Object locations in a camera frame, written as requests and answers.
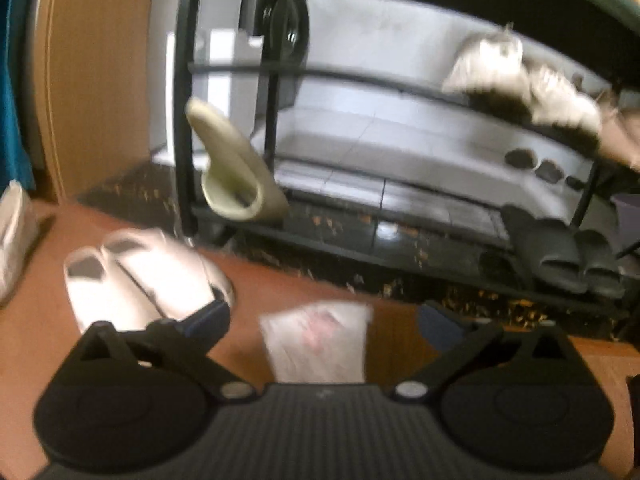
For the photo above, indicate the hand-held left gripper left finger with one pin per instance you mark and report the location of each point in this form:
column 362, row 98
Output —
column 210, row 321

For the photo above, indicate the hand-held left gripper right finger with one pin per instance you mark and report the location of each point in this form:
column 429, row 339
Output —
column 440, row 324

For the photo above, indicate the white pink paper sheet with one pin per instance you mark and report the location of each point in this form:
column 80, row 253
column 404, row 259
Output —
column 320, row 342

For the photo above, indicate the black slipper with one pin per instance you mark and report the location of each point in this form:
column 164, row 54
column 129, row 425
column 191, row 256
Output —
column 600, row 262
column 550, row 255

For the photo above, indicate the black metal shoe rack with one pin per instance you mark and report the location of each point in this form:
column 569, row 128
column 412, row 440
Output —
column 390, row 85

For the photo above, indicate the beige slipper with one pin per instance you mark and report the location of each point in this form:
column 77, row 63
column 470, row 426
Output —
column 235, row 170

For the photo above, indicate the dark round stone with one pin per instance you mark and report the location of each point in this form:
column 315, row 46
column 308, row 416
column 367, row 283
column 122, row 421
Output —
column 575, row 182
column 550, row 170
column 520, row 158

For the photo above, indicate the white sneaker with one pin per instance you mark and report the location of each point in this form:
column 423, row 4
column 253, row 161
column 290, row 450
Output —
column 15, row 245

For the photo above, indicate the grey plastic basin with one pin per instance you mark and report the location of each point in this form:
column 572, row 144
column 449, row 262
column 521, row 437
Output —
column 627, row 215

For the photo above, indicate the white box appliance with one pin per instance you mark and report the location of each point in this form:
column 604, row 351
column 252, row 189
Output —
column 225, row 80

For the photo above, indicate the white fluffy black-soled shoe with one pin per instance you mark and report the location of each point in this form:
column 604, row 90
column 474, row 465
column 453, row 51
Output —
column 565, row 105
column 492, row 67

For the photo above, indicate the wooden door panel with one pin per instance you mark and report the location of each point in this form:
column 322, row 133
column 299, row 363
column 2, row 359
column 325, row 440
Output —
column 100, row 75

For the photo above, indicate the teal curtain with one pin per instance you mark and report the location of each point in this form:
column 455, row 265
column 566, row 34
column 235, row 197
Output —
column 12, row 75

